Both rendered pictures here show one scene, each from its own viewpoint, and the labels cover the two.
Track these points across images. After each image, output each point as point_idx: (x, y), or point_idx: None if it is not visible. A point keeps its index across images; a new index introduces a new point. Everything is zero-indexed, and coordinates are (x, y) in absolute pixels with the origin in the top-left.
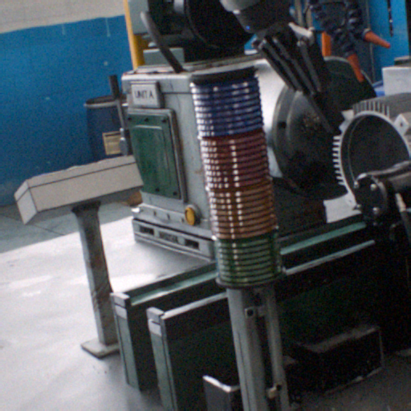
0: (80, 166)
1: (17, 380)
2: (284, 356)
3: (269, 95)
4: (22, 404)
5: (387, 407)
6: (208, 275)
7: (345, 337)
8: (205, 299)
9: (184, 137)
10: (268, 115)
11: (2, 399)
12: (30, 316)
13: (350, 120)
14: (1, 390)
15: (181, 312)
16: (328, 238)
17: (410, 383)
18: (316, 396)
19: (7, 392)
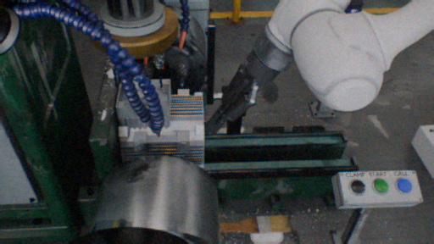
0: (377, 171)
1: (403, 237)
2: (296, 130)
3: (205, 180)
4: (398, 211)
5: (268, 124)
6: (306, 163)
7: (269, 127)
8: (318, 142)
9: None
10: (214, 183)
11: (409, 223)
12: None
13: (203, 123)
14: (411, 233)
15: (335, 130)
16: (230, 163)
17: (251, 129)
18: None
19: (407, 228)
